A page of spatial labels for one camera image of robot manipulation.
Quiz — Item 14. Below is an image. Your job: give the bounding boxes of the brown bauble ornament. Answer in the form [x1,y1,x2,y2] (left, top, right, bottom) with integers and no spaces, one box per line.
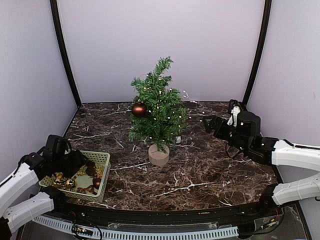
[92,178,101,190]
[131,101,147,118]

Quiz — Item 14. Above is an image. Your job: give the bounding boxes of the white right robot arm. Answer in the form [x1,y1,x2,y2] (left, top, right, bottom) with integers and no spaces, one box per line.
[202,111,320,217]

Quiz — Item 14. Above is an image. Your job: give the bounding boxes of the thin wire fairy lights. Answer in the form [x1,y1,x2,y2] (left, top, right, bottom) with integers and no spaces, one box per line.
[131,72,192,130]

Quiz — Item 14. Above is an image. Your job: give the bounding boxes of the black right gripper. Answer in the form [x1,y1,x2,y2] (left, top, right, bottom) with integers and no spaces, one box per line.
[203,114,250,154]

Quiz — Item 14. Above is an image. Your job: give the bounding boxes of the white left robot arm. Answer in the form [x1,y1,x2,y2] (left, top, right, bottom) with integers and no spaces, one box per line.
[0,134,88,240]

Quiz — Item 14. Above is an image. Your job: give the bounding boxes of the black front table rail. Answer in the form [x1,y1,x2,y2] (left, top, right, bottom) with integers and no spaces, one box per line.
[47,202,284,226]

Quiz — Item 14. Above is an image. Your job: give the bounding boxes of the small green christmas tree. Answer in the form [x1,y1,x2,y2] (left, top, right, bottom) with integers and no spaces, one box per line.
[129,56,190,166]

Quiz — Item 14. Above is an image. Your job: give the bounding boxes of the white cable duct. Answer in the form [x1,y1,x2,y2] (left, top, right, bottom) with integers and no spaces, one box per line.
[32,215,239,240]

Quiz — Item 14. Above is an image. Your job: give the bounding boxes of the left black frame post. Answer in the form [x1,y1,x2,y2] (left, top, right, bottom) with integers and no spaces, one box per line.
[49,0,82,108]

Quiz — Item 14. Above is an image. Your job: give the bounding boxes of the brown pine cone ornament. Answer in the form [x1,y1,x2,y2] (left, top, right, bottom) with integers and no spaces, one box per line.
[85,161,96,177]

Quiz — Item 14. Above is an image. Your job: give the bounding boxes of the black frame post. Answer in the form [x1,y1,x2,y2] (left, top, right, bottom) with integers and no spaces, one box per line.
[49,0,82,108]
[242,0,272,108]

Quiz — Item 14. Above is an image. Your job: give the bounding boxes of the right black frame post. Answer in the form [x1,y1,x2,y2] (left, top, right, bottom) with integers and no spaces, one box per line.
[242,0,272,108]

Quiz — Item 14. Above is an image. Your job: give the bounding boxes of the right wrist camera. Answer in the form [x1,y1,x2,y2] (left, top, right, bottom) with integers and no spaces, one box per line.
[227,99,242,127]

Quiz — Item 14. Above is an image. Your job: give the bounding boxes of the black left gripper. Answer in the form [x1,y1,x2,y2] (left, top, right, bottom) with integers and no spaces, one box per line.
[53,149,89,179]

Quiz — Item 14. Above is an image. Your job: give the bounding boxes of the green plastic basket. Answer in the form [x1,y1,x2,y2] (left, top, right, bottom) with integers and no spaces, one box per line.
[38,150,111,203]

